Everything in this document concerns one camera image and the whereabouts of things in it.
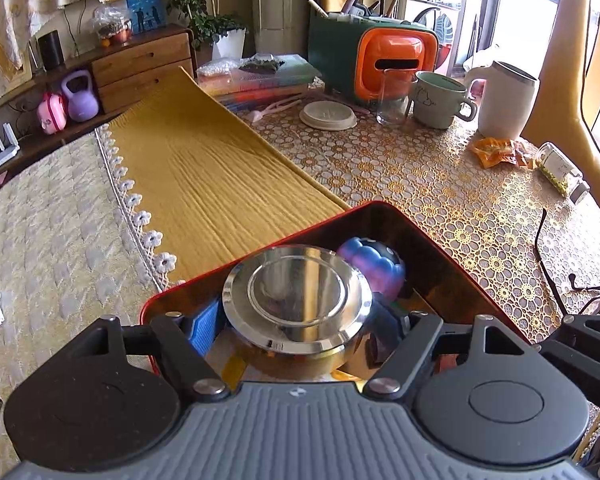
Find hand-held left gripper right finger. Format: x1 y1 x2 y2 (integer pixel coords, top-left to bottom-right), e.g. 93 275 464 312
361 305 532 400

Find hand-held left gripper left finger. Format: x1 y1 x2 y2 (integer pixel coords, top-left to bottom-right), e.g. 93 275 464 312
97 297 231 404

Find red tin box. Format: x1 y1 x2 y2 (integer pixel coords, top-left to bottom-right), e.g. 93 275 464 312
140 200 547 397

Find purple toy ball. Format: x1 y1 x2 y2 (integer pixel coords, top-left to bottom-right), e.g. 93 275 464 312
335 236 407 307

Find round steel container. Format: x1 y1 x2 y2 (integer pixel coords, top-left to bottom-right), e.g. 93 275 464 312
222 243 374 382

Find black eyeglasses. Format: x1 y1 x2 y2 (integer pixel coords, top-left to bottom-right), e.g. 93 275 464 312
533 207 600 317

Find yellow table runner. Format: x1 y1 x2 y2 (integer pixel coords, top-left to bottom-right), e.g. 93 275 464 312
102 65 352 294

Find cream quilted tablecloth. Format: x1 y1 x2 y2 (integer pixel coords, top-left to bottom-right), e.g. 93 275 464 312
0 127 179 467

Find glass jar of yellow pills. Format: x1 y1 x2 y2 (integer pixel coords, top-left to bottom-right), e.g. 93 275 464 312
534 141 592 205

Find orange snack packet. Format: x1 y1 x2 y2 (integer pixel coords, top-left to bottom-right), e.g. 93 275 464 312
468 137 536 170

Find clear drinking glass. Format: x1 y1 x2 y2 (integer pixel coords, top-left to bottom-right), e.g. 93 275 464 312
376 67 416 126

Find white round lid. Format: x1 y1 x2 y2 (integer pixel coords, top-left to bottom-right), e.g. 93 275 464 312
298 100 359 132

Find pale green mug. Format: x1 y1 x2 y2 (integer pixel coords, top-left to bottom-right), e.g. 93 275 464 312
412 70 479 130

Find stack of books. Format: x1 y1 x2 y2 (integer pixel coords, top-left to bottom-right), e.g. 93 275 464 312
195 53 324 111

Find white jug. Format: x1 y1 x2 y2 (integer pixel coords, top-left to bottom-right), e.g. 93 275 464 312
463 59 540 141

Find purple kettlebell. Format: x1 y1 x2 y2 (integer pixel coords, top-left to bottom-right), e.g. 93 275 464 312
59 69 100 123

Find pink toy case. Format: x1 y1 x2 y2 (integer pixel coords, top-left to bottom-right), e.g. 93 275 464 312
37 92 69 135

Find wooden sideboard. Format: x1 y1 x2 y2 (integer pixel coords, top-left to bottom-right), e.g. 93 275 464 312
0 24 197 197

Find white plant pot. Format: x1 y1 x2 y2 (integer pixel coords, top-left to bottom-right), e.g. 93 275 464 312
211 28 247 61

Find green and orange organizer box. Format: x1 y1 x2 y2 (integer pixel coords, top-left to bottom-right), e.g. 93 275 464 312
307 9 440 106

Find plastic bag of fruit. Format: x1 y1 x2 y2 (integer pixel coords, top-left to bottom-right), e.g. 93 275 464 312
92 2 134 49

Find green potted plant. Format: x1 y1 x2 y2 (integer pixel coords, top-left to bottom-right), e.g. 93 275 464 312
144 0 249 52

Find black cylinder speaker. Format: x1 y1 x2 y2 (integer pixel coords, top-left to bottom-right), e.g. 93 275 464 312
37 29 66 72

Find washing machine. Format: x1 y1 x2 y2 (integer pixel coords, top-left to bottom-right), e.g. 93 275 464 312
404 0 464 69

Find blue picture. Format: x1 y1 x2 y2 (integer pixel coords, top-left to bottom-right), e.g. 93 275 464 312
125 0 167 35

